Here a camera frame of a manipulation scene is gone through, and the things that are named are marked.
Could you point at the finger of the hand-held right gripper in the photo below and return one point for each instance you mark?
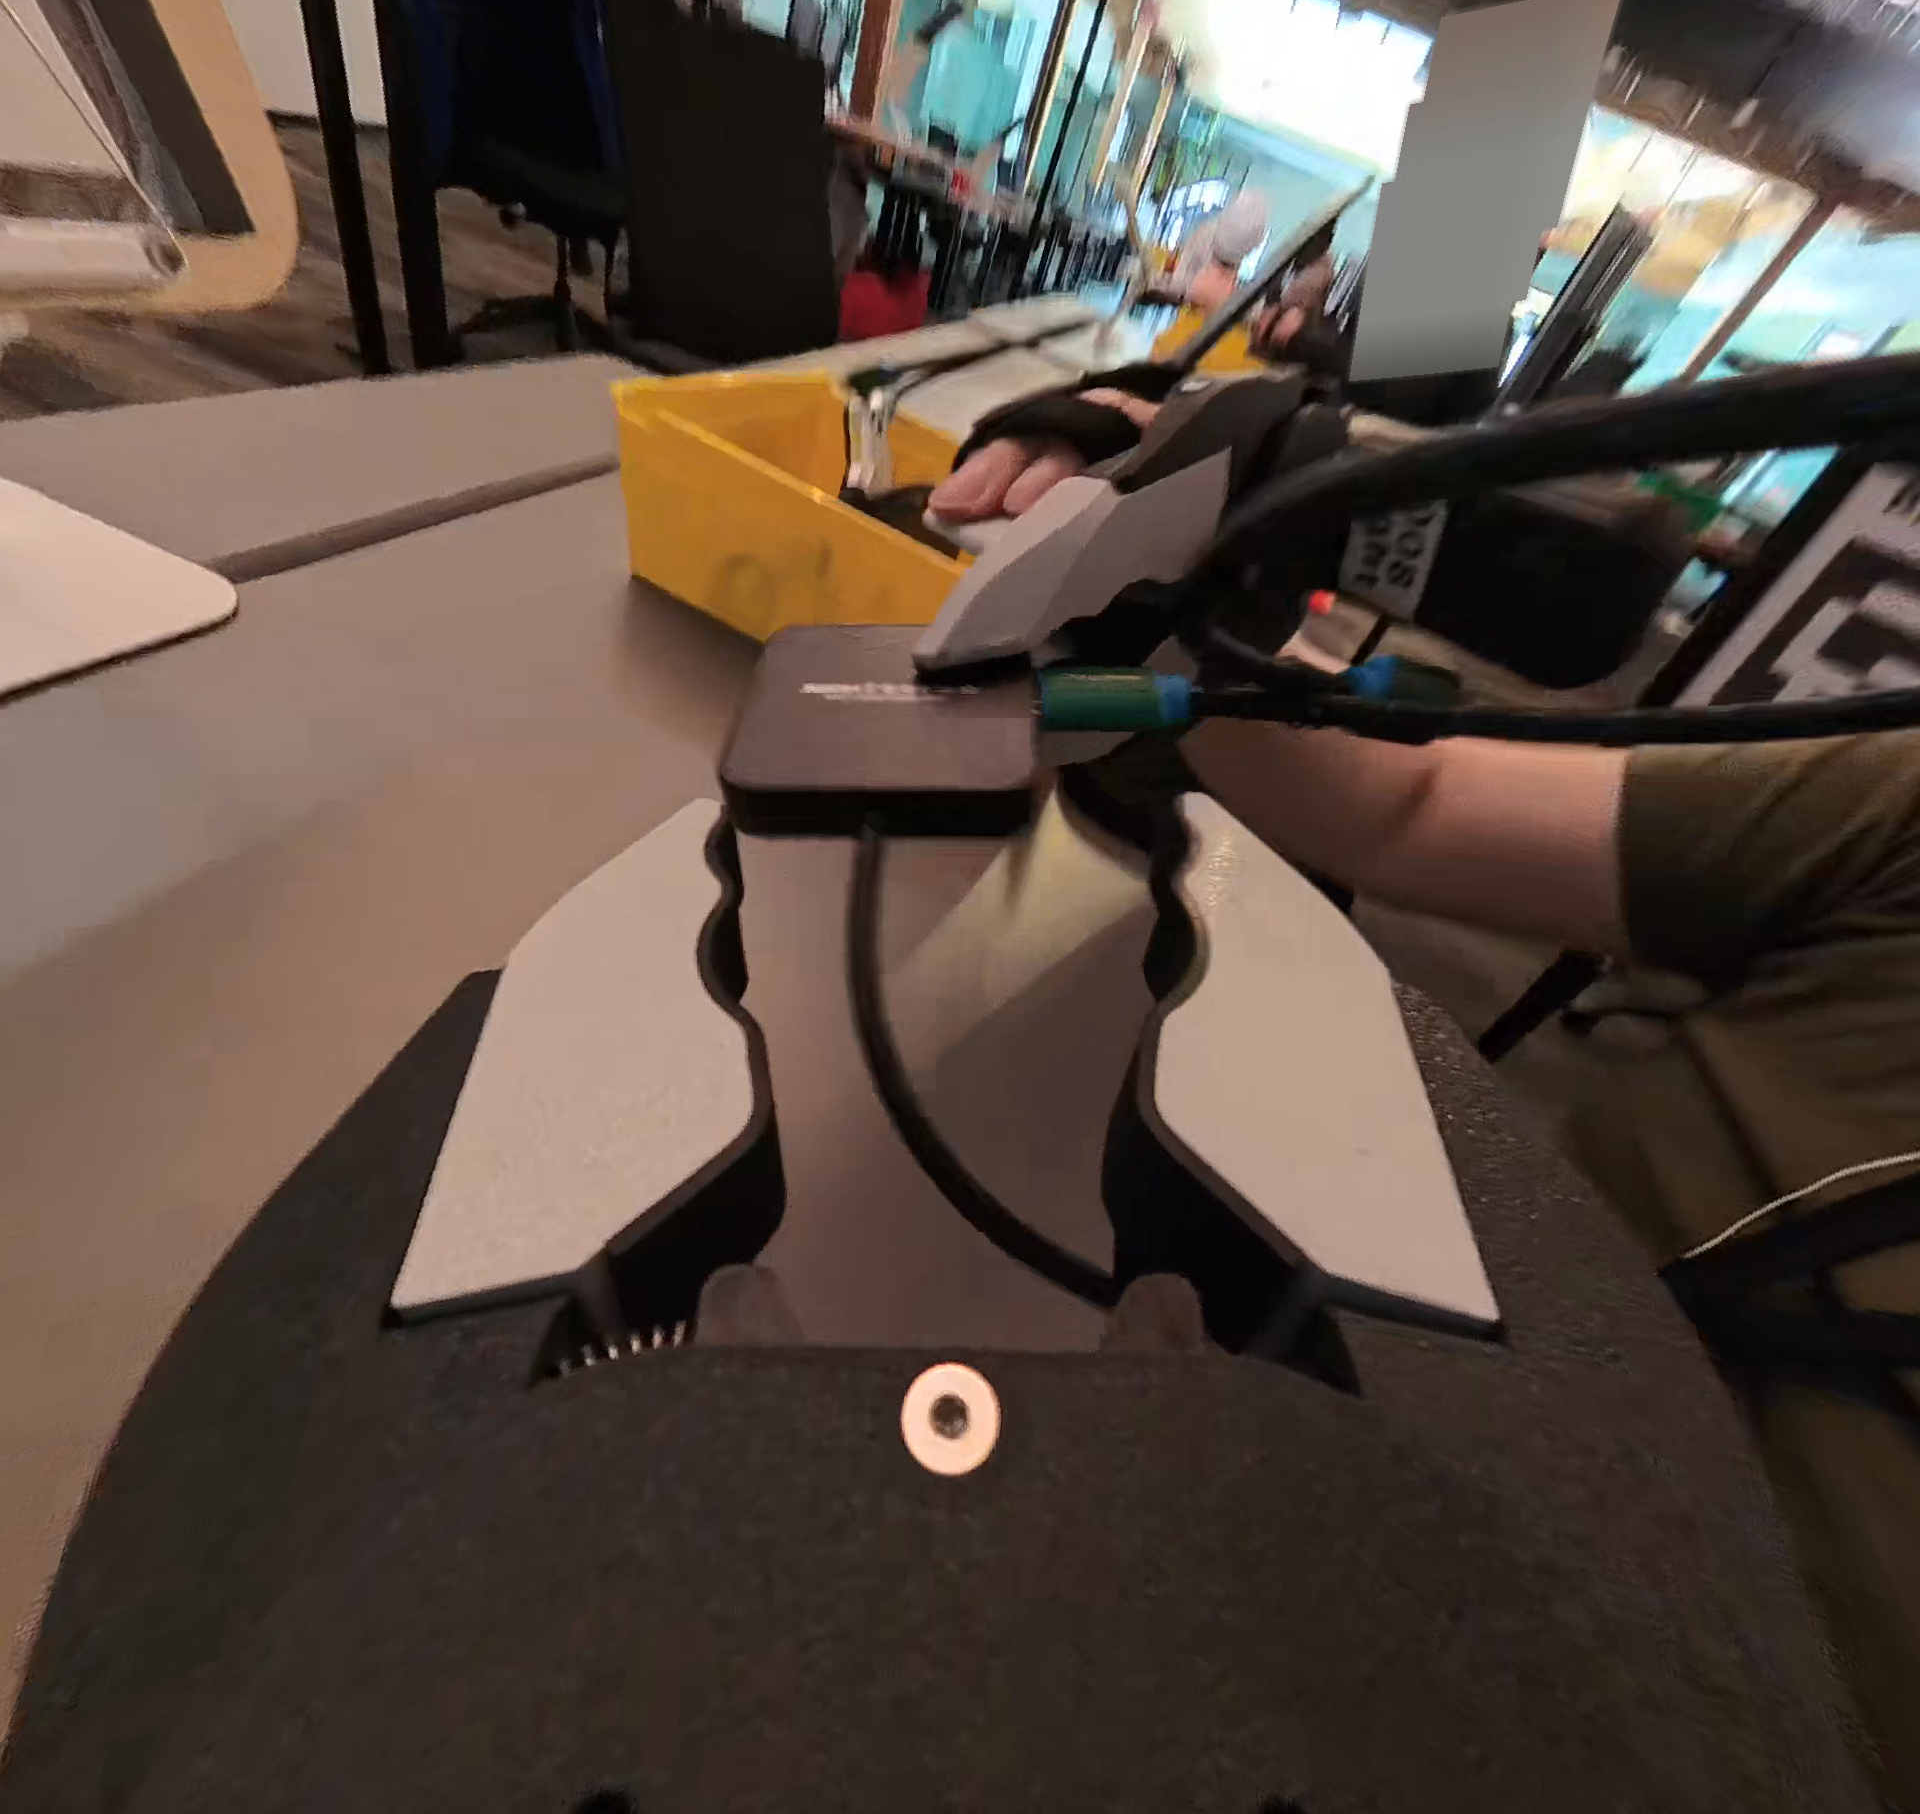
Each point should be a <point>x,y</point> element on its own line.
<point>1215,419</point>
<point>1051,569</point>

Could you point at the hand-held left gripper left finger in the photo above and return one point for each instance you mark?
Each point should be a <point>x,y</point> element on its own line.
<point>600,1064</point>

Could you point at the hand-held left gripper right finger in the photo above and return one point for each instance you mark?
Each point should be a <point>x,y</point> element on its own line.
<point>1305,1095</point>

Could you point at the black hdmi adapter hub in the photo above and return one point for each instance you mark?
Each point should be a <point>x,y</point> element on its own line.
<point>885,735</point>

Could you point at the yellow plastic bin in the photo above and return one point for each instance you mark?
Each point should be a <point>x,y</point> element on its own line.
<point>734,538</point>
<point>1200,336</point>

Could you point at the person's right forearm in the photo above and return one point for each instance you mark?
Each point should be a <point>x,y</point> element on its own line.
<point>1425,824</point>

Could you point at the person's right hand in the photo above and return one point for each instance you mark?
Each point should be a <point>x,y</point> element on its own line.
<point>1005,479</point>

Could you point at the white hard hat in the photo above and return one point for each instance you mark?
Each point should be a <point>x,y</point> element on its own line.
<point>1233,232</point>

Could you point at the red plastic bin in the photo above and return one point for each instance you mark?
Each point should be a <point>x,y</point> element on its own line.
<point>885,302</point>

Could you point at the black partition panel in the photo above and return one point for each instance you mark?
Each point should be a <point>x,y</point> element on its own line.
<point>720,179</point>

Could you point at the black office chair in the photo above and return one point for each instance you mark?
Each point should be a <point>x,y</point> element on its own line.
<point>525,239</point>

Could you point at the instruction sign on white stand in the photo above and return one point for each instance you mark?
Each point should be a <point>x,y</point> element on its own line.
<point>75,599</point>

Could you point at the blue jacket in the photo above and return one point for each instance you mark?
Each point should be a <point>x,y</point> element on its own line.
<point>511,29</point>

